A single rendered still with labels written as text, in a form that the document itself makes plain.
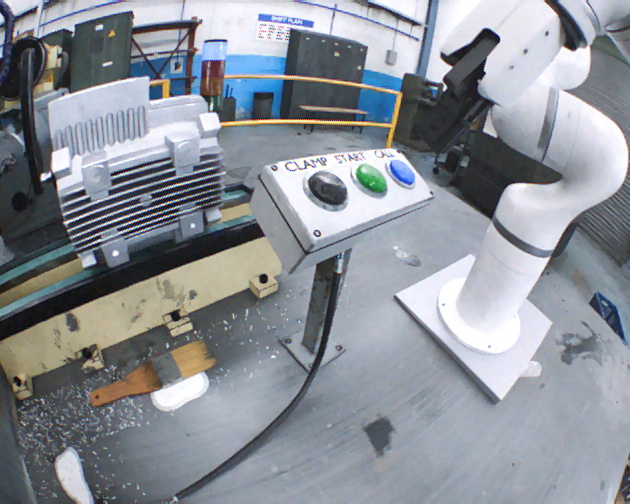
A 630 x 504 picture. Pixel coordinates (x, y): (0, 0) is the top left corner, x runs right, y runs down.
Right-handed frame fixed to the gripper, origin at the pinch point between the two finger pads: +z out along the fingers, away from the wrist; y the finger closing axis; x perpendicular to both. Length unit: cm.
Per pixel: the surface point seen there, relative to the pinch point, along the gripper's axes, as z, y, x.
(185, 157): 14.2, 15.8, -13.0
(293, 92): 234, -310, -364
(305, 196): 6.7, 12.0, 0.0
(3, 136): 22, 47, -43
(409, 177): 5.9, 0.3, 0.9
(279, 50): 180, -300, -445
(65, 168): 13.3, 29.0, -15.5
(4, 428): 11.1, 39.6, 5.7
